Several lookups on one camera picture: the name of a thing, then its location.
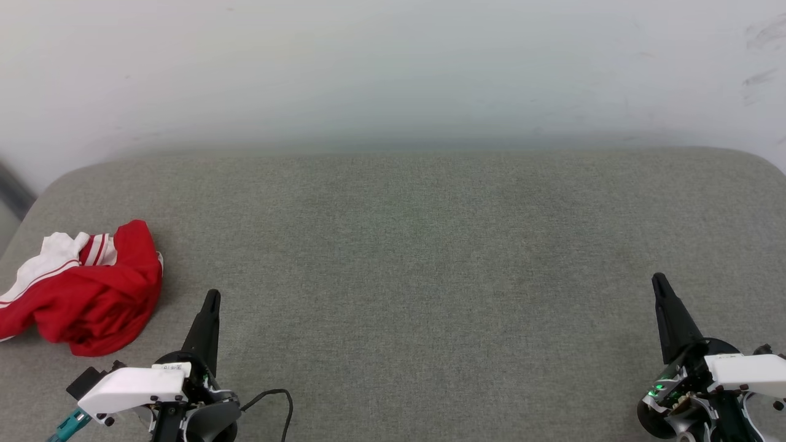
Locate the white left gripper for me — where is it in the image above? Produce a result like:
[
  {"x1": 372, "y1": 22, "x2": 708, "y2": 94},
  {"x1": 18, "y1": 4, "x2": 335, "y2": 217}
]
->
[{"x1": 77, "y1": 289, "x2": 240, "y2": 442}]

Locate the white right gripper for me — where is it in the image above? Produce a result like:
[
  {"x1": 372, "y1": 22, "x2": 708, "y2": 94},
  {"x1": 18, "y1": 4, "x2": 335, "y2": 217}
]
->
[{"x1": 637, "y1": 273, "x2": 786, "y2": 442}]

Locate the red white-trimmed t-shirt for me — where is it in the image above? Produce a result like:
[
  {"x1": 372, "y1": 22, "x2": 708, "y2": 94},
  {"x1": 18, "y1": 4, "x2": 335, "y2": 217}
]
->
[{"x1": 0, "y1": 219, "x2": 165, "y2": 357}]

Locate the grey fabric sofa seat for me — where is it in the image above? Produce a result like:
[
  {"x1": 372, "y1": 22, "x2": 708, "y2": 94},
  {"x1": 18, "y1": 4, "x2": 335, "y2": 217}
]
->
[{"x1": 0, "y1": 146, "x2": 786, "y2": 442}]

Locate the thin black cable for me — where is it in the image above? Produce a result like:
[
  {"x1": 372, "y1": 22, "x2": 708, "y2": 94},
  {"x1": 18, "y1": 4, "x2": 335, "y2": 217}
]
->
[{"x1": 239, "y1": 389, "x2": 294, "y2": 442}]

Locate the teal left camera connector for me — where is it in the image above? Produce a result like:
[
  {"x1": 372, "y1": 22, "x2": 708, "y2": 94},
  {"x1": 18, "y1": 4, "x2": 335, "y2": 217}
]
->
[{"x1": 46, "y1": 408, "x2": 93, "y2": 442}]

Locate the grey metal rail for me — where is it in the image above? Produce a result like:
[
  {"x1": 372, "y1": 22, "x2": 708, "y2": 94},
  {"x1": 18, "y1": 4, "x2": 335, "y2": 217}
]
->
[{"x1": 0, "y1": 161, "x2": 37, "y2": 220}]

